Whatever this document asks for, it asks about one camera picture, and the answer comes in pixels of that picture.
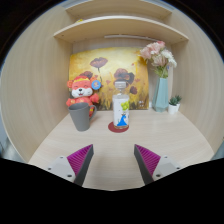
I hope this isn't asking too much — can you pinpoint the small plant in white pot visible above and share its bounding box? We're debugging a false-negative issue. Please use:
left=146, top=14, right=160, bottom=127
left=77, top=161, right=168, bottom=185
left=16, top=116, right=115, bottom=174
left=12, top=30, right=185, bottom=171
left=167, top=94, right=183, bottom=115

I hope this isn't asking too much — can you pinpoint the pink and white flower bouquet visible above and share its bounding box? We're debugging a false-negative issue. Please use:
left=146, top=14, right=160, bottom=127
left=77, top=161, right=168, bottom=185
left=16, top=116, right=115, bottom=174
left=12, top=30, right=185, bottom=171
left=139, top=40, right=178, bottom=79

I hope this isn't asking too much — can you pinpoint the flat round red coaster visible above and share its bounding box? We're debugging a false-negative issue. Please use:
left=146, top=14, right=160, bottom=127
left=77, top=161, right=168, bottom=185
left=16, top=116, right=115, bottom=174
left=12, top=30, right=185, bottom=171
left=107, top=121, right=130, bottom=134

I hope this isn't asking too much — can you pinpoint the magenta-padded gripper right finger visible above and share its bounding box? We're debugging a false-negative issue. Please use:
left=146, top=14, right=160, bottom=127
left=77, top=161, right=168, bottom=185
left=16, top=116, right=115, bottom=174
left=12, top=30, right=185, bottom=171
left=134, top=144, right=183, bottom=186

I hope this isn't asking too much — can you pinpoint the red plush animal figure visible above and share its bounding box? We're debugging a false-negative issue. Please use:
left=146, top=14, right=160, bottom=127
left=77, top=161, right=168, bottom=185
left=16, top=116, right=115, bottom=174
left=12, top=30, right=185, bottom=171
left=65, top=75, right=101, bottom=118

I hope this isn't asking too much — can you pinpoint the teal faceted vase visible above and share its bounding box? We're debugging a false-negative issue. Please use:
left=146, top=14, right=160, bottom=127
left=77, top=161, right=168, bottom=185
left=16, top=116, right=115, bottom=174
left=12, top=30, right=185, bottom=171
left=151, top=76, right=170, bottom=113

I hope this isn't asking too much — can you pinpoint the clear printed drink bottle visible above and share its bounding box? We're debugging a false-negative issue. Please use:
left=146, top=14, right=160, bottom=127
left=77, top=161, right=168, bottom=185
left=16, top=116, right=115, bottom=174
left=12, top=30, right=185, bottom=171
left=112, top=80, right=131, bottom=130

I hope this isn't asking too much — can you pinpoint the light wooden shelf board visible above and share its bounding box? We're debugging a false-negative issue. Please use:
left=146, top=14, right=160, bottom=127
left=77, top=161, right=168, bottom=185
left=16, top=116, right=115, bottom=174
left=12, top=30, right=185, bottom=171
left=65, top=0, right=173, bottom=20
left=53, top=15, right=190, bottom=45

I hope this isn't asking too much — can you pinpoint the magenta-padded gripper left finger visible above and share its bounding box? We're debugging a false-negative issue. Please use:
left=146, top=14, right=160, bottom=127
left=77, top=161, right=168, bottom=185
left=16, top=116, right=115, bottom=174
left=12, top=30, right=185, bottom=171
left=45, top=144, right=95, bottom=187

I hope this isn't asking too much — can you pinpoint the yellow flower painting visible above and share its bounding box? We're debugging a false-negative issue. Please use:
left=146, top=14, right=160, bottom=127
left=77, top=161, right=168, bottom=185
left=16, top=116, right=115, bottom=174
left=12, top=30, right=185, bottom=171
left=68, top=46, right=150, bottom=111

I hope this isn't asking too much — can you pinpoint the grey textured cup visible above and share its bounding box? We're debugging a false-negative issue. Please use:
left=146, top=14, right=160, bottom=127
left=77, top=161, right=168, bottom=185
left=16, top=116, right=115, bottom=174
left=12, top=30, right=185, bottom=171
left=68, top=102, right=98, bottom=132

